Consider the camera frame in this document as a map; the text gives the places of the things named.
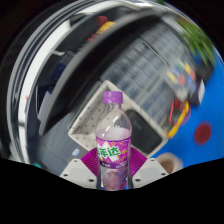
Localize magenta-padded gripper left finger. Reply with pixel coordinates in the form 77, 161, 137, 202
59, 147, 100, 190

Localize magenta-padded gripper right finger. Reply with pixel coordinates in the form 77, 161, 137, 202
128, 147, 169, 190

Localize clear bottle with purple cap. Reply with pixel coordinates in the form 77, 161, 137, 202
95, 90, 133, 192

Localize black rounded case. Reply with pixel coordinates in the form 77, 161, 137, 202
125, 109, 164, 155

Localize beige patterned cup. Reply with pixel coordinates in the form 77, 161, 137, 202
155, 152, 184, 175

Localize white perforated tray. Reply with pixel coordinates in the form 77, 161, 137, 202
68, 79, 169, 158

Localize yellow meter with red leads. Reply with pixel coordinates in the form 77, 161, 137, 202
166, 99, 192, 139

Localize flat round red coaster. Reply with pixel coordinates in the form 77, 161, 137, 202
193, 121, 213, 146

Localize grey small-drawer cabinet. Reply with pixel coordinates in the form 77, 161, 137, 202
139, 23, 201, 84
99, 46, 174, 113

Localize black box with white label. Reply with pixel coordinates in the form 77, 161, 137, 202
189, 78, 206, 108

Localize clear organizer with colourful parts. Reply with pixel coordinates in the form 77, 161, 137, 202
166, 61, 198, 101

